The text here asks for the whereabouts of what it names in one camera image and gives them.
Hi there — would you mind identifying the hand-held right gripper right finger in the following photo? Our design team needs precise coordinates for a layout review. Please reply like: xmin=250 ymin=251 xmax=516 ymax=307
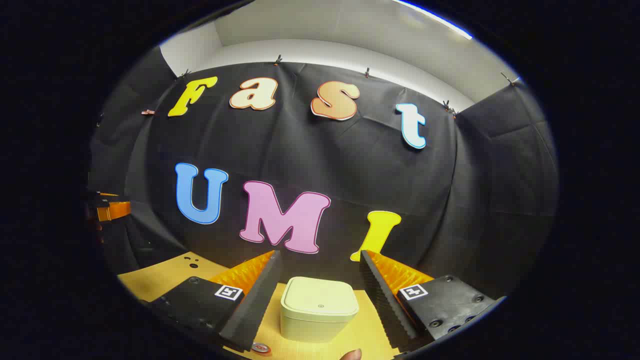
xmin=359 ymin=249 xmax=507 ymax=353

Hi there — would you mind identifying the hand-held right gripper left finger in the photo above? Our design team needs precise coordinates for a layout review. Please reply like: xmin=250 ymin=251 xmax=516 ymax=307
xmin=145 ymin=250 xmax=283 ymax=353

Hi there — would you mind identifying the pale green desktop garbage bin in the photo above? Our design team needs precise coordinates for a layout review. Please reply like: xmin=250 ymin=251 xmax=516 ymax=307
xmin=280 ymin=276 xmax=359 ymax=344

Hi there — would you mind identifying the light wooden desktop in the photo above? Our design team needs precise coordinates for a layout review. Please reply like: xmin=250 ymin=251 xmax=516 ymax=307
xmin=117 ymin=251 xmax=403 ymax=360

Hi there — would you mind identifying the black backdrop cloth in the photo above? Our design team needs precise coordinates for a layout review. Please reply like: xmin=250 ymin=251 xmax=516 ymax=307
xmin=89 ymin=46 xmax=560 ymax=301

